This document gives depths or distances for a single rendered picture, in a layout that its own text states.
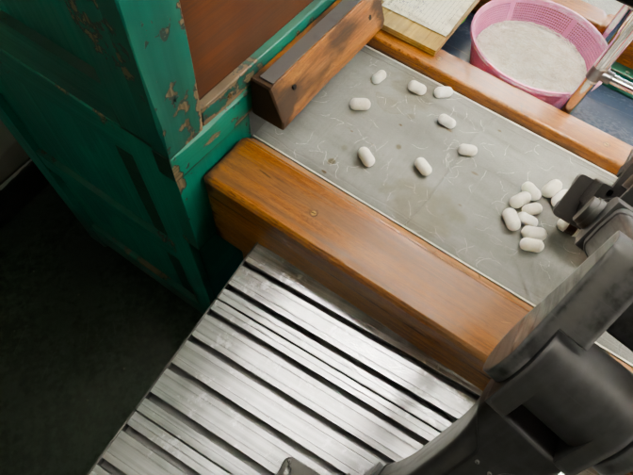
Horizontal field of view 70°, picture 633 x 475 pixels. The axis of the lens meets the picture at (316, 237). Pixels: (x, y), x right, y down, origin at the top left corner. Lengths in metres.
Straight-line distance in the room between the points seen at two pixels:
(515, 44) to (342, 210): 0.56
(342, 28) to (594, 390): 0.60
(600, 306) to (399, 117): 0.55
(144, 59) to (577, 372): 0.44
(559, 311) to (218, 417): 0.46
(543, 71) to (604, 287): 0.72
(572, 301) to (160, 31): 0.42
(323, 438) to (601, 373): 0.40
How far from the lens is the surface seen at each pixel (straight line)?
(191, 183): 0.67
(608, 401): 0.33
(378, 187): 0.71
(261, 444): 0.64
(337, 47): 0.76
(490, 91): 0.87
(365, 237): 0.63
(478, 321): 0.63
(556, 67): 1.03
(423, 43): 0.89
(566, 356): 0.32
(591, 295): 0.32
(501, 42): 1.04
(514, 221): 0.72
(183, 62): 0.54
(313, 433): 0.64
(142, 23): 0.48
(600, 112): 1.10
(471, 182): 0.76
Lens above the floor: 1.31
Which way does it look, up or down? 62 degrees down
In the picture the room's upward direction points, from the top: 10 degrees clockwise
